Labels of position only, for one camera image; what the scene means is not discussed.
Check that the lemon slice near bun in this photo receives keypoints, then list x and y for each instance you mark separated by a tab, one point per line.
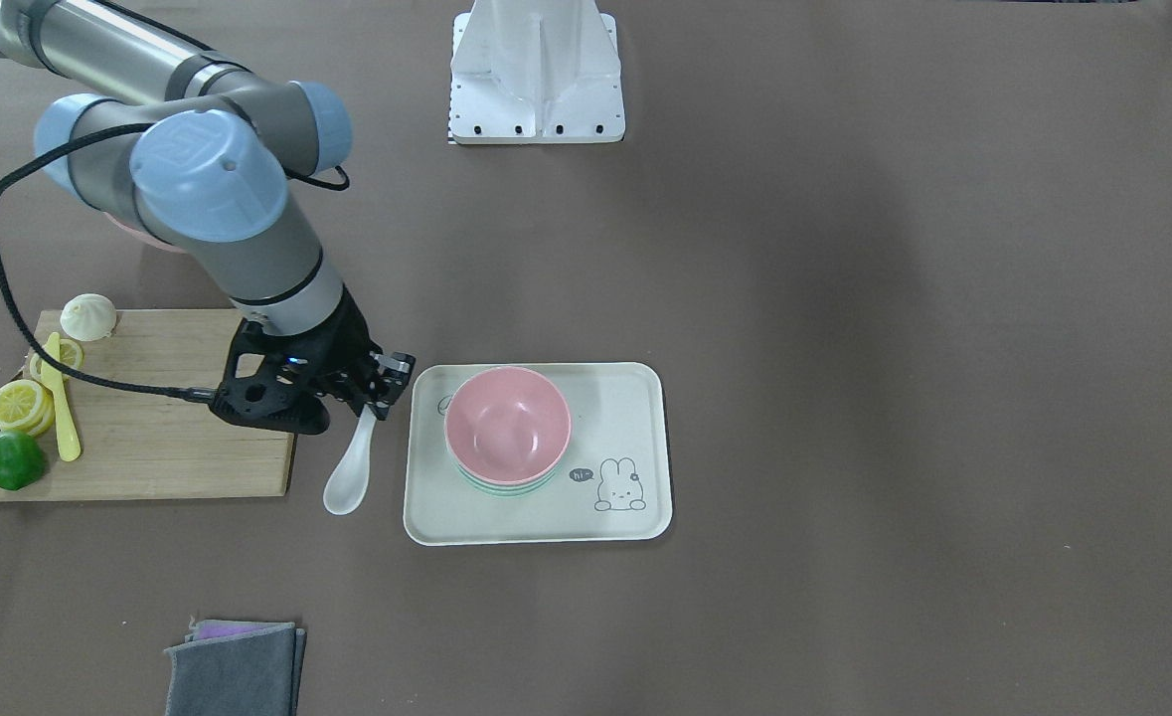
70	353

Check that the cream rabbit tray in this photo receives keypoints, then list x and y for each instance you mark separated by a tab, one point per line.
612	484

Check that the white ceramic spoon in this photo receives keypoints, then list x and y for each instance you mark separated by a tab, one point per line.
347	484

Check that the small pink bowl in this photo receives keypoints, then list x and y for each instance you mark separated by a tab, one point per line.
508	424

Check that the grey folded cloth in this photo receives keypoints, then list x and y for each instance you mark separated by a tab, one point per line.
253	674

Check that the green stacked bowls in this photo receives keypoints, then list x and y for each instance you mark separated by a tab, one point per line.
505	490

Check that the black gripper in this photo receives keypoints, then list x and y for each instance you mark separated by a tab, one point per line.
351	336

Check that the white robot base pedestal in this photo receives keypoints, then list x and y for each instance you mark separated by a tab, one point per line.
535	72

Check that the large pink ice bowl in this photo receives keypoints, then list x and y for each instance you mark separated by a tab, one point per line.
144	237

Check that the white steamed bun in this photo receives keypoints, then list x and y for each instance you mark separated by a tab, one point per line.
88	317

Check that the lemon slice near lime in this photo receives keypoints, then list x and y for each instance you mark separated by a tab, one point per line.
26	407

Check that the yellow plastic knife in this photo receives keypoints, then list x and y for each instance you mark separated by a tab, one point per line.
53	378

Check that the purple cloth under grey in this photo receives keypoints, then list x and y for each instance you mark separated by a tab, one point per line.
210	629

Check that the bamboo cutting board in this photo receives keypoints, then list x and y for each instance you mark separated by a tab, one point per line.
142	447

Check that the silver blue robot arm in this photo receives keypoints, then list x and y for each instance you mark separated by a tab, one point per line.
187	145

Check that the green lime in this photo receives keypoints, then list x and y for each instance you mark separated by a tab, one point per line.
22	461

